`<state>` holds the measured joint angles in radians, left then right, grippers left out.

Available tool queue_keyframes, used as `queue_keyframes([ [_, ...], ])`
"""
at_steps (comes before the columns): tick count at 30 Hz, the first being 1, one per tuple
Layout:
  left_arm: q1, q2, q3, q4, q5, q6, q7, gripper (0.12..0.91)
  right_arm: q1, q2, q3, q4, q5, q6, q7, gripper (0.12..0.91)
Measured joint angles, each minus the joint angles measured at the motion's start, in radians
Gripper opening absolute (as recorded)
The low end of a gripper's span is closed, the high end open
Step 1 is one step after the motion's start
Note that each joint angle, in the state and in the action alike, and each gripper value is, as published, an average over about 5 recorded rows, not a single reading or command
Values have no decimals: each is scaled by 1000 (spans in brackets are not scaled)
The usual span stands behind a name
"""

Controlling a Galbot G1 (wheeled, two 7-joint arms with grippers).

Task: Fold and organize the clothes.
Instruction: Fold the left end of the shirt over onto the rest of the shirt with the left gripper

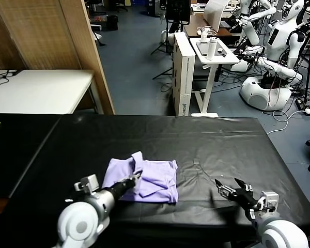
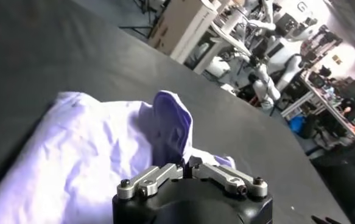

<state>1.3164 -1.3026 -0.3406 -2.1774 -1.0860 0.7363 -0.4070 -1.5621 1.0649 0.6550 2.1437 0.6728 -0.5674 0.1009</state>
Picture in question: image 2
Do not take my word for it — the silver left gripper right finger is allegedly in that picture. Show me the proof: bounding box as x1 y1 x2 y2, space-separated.
189 156 269 199

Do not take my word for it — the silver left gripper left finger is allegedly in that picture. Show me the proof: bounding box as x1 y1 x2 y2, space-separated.
116 163 185 200

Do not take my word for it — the lavender t-shirt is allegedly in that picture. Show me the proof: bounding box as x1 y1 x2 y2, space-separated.
0 89 237 224

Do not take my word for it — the white humanoid robot with base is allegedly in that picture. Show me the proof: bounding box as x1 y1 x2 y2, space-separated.
206 0 333 112

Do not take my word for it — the white standing side desk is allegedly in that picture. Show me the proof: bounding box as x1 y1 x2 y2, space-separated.
192 11 255 75

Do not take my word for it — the black plastic table cover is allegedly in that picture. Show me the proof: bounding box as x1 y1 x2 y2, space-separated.
0 0 353 224

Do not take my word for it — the tall white cardboard box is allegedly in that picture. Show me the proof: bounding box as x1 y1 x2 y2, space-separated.
147 0 219 65

